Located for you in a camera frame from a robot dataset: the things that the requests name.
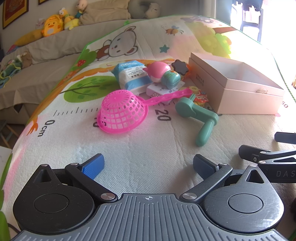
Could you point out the wooden stool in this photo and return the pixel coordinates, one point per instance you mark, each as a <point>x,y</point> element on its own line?
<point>11,133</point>

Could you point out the green cloth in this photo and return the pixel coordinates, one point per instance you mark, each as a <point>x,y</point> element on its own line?
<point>9,69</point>

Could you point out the grey bear neck pillow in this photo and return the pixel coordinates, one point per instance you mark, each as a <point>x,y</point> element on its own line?
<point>145,9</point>

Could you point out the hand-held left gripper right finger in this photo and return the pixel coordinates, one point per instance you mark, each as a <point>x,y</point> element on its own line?
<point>204,166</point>

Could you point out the grey covered sofa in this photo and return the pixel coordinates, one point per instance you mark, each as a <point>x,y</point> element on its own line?
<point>46,64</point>

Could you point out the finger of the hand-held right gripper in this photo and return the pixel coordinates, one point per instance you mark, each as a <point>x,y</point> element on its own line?
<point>252,154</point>
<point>285,137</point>

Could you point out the cartoon printed play mat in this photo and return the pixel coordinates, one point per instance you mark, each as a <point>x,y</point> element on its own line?
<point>138,143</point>

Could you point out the beige pillow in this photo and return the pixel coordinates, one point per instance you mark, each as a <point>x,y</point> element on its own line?
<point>104,12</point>

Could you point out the long yellow plush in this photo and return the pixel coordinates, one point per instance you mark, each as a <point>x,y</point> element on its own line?
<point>29,38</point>

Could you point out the yellow toy with black cap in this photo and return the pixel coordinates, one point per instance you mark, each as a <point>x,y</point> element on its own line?
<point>180,67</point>

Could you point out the small yellow plush toy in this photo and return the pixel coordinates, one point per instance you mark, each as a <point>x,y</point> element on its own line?
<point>69,22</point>

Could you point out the dark chair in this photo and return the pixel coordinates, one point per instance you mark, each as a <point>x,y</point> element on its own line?
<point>251,29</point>

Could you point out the white plastic box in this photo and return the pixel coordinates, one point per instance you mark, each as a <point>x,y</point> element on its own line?
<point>155,89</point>

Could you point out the teal egg toy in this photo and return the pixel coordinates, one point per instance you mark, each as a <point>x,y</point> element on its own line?
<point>170,78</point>

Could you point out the small framed picture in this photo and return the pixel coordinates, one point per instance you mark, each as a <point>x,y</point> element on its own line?
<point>45,1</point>

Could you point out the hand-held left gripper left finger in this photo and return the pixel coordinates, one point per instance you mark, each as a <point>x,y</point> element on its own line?
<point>93,165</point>

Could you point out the cartoon boy doll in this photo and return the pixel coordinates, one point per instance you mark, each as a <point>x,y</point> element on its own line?
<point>81,8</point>

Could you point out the blue white tissue packet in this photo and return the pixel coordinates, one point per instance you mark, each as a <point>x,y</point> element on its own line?
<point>133,75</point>

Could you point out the pink egg toy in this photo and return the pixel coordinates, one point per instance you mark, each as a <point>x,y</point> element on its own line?
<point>157,69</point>

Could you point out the pink plastic strainer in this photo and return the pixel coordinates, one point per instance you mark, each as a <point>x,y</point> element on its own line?
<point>120,111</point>

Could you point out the yellow duck plush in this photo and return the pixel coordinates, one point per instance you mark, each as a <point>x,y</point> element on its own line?
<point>52,26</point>

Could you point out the large framed picture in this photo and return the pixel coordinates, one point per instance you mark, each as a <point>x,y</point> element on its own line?
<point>13,12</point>

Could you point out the pink cardboard box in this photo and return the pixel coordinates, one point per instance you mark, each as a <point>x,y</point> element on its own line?
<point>242,97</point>

